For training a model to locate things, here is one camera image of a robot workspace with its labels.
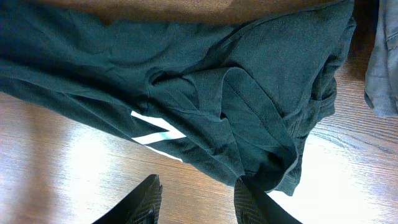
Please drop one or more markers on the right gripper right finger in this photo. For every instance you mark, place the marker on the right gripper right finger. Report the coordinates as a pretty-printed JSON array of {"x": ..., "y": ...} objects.
[{"x": 254, "y": 206}]

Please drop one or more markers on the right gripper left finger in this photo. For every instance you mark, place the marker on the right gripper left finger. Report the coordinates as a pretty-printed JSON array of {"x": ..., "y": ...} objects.
[{"x": 140, "y": 206}]

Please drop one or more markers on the black Nike t-shirt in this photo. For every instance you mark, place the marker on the black Nike t-shirt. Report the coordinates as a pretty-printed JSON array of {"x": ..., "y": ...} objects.
[{"x": 230, "y": 100}]

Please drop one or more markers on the grey folded shorts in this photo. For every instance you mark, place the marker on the grey folded shorts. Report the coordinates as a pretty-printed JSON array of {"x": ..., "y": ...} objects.
[{"x": 380, "y": 90}]

